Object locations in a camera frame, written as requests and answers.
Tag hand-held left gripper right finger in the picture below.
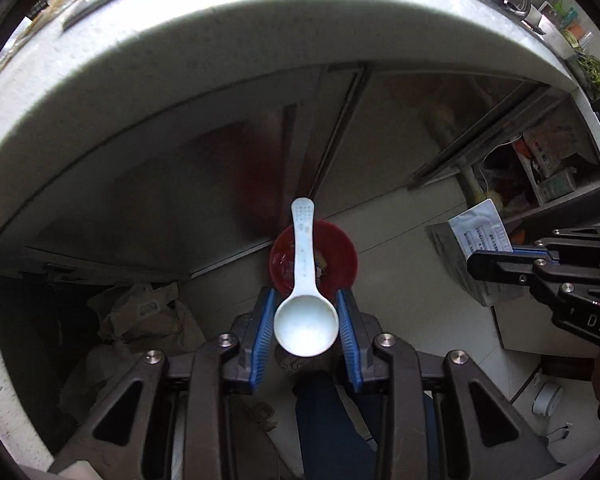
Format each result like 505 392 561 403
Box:
335 287 563 480

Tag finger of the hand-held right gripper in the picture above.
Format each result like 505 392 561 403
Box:
512 229 600 281
467 251 600 307

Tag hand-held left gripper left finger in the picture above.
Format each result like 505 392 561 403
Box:
50 287 277 480

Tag white plastic measuring spoon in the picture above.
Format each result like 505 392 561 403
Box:
274 198 340 359

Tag beige bag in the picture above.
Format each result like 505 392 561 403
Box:
60 281 207 413

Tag green box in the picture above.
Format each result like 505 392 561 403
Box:
537 169 580 203

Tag person's slipper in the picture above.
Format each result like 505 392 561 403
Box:
245 400 282 432

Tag red plastic basin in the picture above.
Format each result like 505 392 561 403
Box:
269 220 359 297

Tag person's dark blue trousers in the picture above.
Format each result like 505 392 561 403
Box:
294 372 383 480

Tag printed packet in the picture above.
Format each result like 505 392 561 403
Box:
522 110 593 176

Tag steel cabinet door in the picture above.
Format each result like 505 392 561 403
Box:
0 104 301 281
310 67 548 203

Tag green vegetables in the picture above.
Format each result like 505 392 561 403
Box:
575 52 600 99

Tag colourful cutting board set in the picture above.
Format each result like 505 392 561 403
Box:
555 0 594 49

